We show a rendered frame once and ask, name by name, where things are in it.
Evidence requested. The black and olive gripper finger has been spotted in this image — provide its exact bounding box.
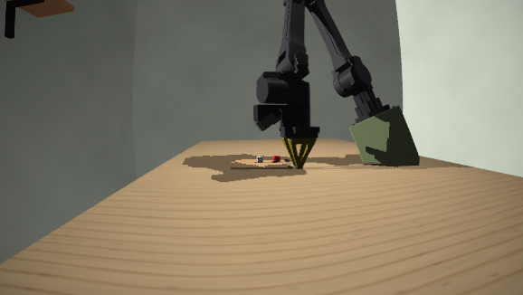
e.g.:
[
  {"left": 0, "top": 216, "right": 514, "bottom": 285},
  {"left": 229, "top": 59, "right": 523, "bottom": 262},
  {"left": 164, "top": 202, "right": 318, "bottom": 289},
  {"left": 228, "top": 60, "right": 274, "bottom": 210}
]
[
  {"left": 287, "top": 138, "right": 316, "bottom": 168},
  {"left": 281, "top": 137, "right": 307, "bottom": 166}
]

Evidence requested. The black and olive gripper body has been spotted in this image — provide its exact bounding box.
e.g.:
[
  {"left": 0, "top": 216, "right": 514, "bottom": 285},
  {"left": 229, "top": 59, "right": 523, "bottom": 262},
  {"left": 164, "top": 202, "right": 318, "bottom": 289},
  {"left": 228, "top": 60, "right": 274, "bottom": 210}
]
[{"left": 280, "top": 103, "right": 319, "bottom": 138}]

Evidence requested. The tan flat mat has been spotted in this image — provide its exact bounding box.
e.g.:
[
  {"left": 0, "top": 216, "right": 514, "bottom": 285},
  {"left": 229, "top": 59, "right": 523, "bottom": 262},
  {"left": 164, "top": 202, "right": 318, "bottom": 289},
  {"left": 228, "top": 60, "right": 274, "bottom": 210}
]
[{"left": 231, "top": 157, "right": 288, "bottom": 169}]

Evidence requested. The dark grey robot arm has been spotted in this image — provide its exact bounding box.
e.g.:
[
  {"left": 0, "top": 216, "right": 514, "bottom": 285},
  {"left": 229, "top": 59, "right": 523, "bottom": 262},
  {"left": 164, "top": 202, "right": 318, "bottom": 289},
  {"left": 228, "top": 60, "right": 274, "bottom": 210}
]
[{"left": 253, "top": 0, "right": 390, "bottom": 131}]

